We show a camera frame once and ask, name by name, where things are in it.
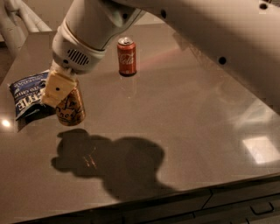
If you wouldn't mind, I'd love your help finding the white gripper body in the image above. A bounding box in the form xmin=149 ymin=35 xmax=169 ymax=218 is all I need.
xmin=52 ymin=21 xmax=105 ymax=74

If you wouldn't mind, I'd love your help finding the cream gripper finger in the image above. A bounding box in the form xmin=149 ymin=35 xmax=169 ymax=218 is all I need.
xmin=41 ymin=61 xmax=77 ymax=108

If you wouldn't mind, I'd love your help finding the orange soda can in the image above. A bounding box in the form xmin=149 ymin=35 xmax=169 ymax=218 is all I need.
xmin=56 ymin=87 xmax=86 ymax=126

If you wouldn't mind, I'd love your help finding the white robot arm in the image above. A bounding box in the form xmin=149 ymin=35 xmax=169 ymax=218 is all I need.
xmin=42 ymin=0 xmax=280 ymax=111

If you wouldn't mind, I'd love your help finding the blue chip bag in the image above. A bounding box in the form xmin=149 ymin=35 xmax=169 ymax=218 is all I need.
xmin=9 ymin=70 xmax=55 ymax=120

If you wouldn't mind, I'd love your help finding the red cola can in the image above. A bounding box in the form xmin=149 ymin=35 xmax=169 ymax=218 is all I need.
xmin=117 ymin=37 xmax=137 ymax=77

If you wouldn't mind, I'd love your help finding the black drawer handle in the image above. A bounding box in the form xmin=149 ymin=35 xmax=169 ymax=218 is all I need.
xmin=250 ymin=202 xmax=275 ymax=215

